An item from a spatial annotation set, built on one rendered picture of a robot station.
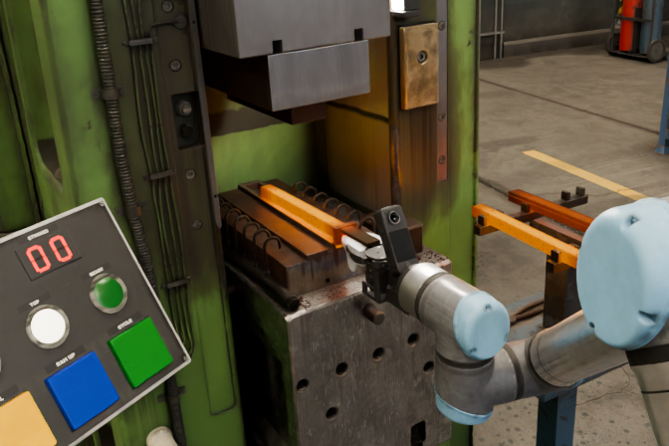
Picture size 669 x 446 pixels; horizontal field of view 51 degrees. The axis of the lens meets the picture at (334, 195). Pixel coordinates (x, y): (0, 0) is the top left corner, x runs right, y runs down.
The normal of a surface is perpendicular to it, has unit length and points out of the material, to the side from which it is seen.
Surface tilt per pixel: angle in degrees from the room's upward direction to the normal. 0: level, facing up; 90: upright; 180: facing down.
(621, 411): 0
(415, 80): 90
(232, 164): 90
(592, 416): 0
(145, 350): 60
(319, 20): 90
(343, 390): 90
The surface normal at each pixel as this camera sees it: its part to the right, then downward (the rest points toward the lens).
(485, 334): 0.53, 0.20
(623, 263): -0.98, 0.02
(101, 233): 0.70, -0.33
